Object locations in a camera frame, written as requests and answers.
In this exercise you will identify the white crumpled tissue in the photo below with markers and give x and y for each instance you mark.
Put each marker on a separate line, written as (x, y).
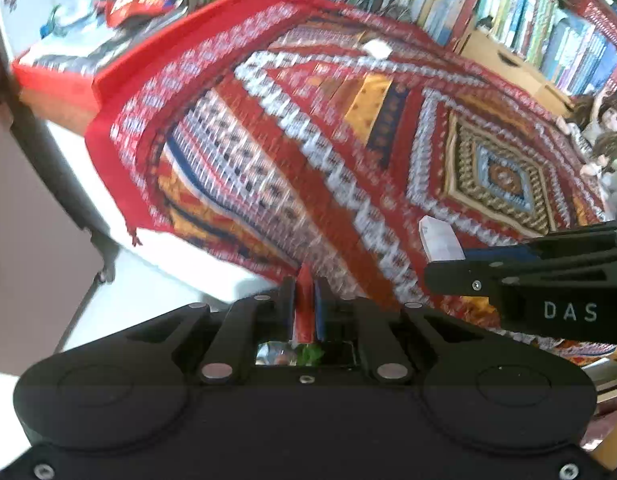
(377, 49)

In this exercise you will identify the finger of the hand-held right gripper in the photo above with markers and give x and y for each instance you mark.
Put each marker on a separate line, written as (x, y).
(478, 277)
(498, 254)

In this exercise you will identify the red mesh basket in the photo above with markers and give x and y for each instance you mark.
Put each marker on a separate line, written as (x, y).
(606, 15)

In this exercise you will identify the doll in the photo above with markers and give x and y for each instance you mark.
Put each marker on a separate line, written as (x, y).
(601, 130)

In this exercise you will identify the patterned red tablecloth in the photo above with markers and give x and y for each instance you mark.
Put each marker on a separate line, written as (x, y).
(313, 150)

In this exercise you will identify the red snack bag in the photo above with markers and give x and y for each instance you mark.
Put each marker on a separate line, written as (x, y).
(133, 7)

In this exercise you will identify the stack of magazines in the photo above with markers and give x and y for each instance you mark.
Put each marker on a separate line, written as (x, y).
(98, 45)

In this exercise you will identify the pink wrapper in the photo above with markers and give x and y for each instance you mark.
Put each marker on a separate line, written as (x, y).
(304, 305)

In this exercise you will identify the shelf row of colourful books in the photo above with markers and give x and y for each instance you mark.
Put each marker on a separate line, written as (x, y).
(553, 25)

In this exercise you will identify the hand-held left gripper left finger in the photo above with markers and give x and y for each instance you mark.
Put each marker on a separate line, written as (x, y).
(287, 310)

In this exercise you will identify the white paper carton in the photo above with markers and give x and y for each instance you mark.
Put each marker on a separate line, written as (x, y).
(438, 240)

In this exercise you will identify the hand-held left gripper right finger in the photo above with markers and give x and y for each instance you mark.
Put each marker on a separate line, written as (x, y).
(322, 310)

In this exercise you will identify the miniature black bicycle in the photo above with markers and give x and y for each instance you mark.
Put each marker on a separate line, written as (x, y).
(386, 0)

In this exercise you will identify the wooden drawer box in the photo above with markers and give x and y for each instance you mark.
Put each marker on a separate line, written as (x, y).
(513, 67)

